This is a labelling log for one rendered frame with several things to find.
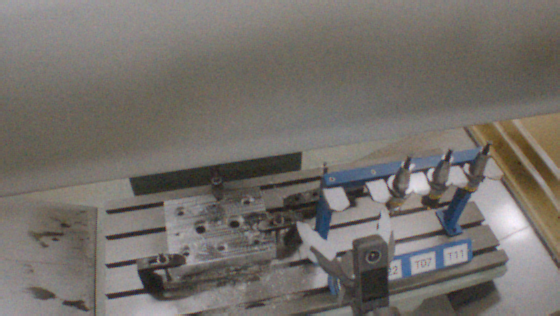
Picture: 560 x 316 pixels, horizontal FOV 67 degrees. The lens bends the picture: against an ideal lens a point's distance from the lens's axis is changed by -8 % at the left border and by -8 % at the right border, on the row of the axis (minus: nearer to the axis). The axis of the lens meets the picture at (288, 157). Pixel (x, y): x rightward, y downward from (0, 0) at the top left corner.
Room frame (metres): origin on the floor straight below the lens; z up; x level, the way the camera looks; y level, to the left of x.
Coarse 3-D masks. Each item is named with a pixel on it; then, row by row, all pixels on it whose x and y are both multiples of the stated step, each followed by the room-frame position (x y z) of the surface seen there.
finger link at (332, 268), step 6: (312, 246) 0.39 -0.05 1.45; (312, 252) 0.38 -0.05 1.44; (318, 252) 0.38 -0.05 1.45; (318, 258) 0.37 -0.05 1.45; (324, 258) 0.37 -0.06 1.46; (336, 258) 0.37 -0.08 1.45; (324, 264) 0.36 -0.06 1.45; (330, 264) 0.36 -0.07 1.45; (336, 264) 0.36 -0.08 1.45; (324, 270) 0.35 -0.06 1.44; (330, 270) 0.35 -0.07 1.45; (336, 270) 0.35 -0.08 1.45; (336, 276) 0.34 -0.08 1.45; (342, 276) 0.34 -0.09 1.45
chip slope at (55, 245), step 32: (0, 224) 0.82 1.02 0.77; (32, 224) 0.86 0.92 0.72; (64, 224) 0.91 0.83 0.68; (96, 224) 0.95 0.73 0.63; (0, 256) 0.70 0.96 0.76; (32, 256) 0.73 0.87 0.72; (64, 256) 0.77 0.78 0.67; (0, 288) 0.58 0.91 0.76; (32, 288) 0.61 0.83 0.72; (64, 288) 0.65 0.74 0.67
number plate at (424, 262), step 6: (432, 252) 0.71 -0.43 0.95; (414, 258) 0.68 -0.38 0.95; (420, 258) 0.69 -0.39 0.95; (426, 258) 0.69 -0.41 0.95; (432, 258) 0.69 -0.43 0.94; (414, 264) 0.67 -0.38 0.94; (420, 264) 0.68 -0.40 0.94; (426, 264) 0.68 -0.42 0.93; (432, 264) 0.68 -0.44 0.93; (414, 270) 0.66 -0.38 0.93; (420, 270) 0.66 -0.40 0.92; (426, 270) 0.67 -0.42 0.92
